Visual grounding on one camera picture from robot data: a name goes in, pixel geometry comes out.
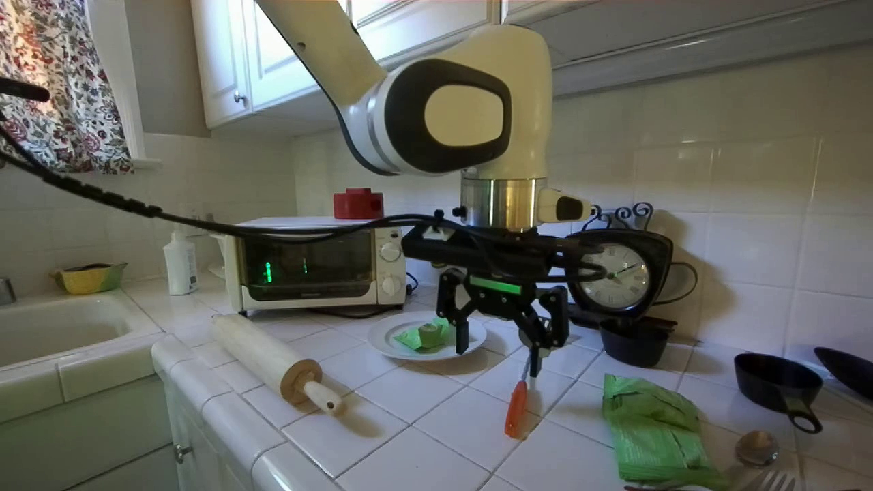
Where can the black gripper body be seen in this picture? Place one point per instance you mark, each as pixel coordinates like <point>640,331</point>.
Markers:
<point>498,300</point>

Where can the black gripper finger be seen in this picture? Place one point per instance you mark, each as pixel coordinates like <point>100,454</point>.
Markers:
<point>548,323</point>
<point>461,331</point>

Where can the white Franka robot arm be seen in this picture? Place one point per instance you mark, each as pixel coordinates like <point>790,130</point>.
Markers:
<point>473,109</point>

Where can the round black measuring cup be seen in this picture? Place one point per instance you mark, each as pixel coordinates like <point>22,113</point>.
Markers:
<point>637,343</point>

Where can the black table clock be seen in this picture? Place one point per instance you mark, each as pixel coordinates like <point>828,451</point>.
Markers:
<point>627,272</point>

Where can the large green packet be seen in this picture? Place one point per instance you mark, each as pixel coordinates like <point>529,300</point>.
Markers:
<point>655,436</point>

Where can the red round container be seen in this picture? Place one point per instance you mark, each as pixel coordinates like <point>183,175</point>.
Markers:
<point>359,203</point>

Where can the white toaster oven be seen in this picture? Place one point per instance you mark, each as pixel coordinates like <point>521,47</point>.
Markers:
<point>308,267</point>

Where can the wooden rolling pin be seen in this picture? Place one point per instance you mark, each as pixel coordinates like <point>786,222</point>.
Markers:
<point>262,354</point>

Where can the silver spoon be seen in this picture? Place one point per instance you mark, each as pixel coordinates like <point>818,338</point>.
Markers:
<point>756,448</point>

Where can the short silver fork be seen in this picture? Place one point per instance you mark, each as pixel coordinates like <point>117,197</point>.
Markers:
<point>782,480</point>

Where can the white upper cabinet door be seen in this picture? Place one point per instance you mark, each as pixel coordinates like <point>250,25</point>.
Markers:
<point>427,21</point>

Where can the white plastic bottle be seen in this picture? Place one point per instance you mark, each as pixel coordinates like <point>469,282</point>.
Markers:
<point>181,263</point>

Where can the white corner cabinet door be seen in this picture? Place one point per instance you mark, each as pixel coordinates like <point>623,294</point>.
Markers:
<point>276,50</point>
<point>220,58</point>

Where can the yellow sponge dish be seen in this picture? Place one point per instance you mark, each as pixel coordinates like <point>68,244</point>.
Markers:
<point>87,278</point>

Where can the white lower kitchen cabinet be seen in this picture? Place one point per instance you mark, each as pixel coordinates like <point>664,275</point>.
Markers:
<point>91,436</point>

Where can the white kitchen sink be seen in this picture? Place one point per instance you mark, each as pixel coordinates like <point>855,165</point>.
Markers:
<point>56,331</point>

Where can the floral curtain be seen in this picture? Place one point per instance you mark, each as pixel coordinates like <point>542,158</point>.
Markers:
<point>64,83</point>

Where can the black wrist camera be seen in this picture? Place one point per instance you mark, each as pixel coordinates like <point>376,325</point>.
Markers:
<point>437,246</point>

